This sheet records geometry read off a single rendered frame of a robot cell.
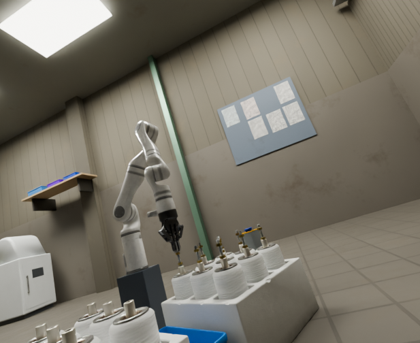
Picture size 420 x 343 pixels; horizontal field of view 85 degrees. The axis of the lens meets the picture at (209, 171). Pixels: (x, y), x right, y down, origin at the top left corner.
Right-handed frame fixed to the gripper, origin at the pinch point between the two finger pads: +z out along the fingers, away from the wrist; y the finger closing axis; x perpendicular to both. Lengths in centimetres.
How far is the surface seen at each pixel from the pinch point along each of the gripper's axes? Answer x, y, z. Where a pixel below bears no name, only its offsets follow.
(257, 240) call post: -17.2, 37.5, 9.3
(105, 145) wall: 268, 177, -203
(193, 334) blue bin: -11.0, -13.8, 24.8
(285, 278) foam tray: -34.7, 9.6, 20.1
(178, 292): 0.2, -4.7, 15.2
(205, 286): -14.3, -6.7, 14.5
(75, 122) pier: 306, 151, -266
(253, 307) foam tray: -30.2, -9.2, 21.1
